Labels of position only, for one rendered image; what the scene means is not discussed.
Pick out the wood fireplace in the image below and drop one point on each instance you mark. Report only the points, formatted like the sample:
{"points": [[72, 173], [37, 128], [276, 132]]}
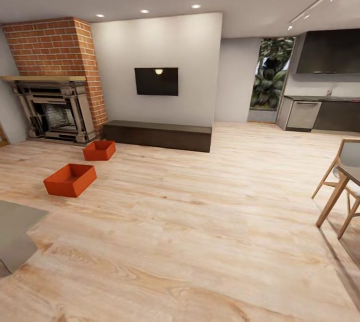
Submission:
{"points": [[57, 111]]}

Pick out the straight chair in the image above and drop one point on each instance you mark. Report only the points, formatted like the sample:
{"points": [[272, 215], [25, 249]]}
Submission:
{"points": [[348, 156]]}

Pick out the storage box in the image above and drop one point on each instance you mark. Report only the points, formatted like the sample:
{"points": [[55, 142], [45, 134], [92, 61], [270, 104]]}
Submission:
{"points": [[99, 150], [71, 180]]}

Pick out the dishwasher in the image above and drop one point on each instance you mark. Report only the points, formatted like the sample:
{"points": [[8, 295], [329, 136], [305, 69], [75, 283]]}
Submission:
{"points": [[303, 114]]}

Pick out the wall mounted tv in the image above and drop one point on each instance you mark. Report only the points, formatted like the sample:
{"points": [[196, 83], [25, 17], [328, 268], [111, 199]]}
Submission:
{"points": [[157, 81]]}

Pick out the coffee table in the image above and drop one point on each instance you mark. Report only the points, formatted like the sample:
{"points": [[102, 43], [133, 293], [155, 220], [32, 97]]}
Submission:
{"points": [[16, 246]]}

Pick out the breakfast table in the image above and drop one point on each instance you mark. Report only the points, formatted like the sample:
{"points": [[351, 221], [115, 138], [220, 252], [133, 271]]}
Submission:
{"points": [[348, 173]]}

